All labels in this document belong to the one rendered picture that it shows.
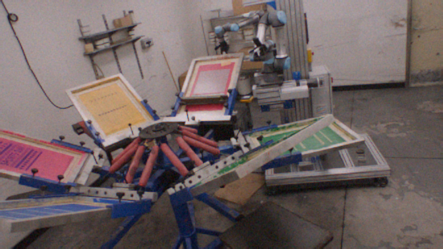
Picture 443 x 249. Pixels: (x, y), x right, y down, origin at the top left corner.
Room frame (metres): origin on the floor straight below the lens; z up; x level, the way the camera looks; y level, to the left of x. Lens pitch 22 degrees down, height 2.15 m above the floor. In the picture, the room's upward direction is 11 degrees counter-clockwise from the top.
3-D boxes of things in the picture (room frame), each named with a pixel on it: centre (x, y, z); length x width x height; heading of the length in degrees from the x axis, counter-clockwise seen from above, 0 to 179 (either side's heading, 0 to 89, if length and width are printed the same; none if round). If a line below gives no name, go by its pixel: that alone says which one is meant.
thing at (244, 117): (3.17, -0.19, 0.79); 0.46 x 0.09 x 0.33; 154
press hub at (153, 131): (2.26, 0.47, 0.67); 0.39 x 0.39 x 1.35
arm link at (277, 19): (3.06, -0.68, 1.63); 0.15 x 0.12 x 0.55; 54
